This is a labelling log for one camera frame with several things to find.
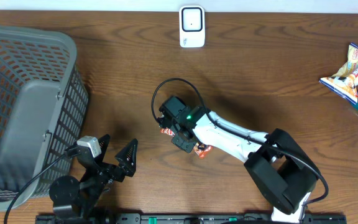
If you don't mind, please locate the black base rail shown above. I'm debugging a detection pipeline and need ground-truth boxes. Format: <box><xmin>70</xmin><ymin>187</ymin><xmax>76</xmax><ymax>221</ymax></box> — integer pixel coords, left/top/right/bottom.
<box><xmin>35</xmin><ymin>212</ymin><xmax>347</xmax><ymax>224</ymax></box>

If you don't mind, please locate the white barcode scanner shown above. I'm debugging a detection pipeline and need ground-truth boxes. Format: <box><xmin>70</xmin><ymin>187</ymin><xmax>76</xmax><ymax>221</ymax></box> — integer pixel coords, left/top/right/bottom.
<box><xmin>179</xmin><ymin>6</ymin><xmax>206</xmax><ymax>48</ymax></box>

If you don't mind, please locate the yellow snack bag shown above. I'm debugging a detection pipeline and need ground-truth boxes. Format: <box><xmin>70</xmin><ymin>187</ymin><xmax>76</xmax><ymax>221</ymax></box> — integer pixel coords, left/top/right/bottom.
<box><xmin>319</xmin><ymin>43</ymin><xmax>358</xmax><ymax>105</ymax></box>

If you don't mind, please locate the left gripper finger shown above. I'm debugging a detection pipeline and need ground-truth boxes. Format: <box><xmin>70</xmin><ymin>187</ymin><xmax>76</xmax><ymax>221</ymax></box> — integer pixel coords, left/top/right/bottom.
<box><xmin>96</xmin><ymin>134</ymin><xmax>110</xmax><ymax>162</ymax></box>
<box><xmin>115</xmin><ymin>138</ymin><xmax>138</xmax><ymax>177</ymax></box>

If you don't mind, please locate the red snack bar wrapper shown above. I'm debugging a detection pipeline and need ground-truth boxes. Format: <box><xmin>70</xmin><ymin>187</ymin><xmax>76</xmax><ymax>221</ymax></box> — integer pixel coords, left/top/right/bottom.
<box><xmin>160</xmin><ymin>128</ymin><xmax>213</xmax><ymax>159</ymax></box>

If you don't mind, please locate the grey plastic shopping basket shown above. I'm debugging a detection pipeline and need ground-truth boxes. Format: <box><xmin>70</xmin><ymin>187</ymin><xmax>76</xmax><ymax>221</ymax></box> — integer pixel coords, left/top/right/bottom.
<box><xmin>0</xmin><ymin>26</ymin><xmax>89</xmax><ymax>211</ymax></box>

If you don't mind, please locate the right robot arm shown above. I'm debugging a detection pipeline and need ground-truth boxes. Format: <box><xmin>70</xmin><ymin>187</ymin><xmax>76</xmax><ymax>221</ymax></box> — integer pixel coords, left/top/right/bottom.
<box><xmin>157</xmin><ymin>99</ymin><xmax>322</xmax><ymax>223</ymax></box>

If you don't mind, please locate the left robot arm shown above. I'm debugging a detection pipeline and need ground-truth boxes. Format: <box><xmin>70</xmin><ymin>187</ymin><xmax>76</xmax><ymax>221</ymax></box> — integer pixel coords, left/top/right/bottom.
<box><xmin>49</xmin><ymin>134</ymin><xmax>138</xmax><ymax>223</ymax></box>

